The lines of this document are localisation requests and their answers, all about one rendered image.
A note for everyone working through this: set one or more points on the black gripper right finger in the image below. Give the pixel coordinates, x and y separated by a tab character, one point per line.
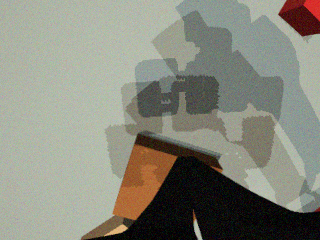
226	210

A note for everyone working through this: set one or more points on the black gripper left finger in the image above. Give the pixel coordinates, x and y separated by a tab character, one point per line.
169	216

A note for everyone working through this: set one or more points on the red cube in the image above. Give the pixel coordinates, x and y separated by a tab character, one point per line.
302	15

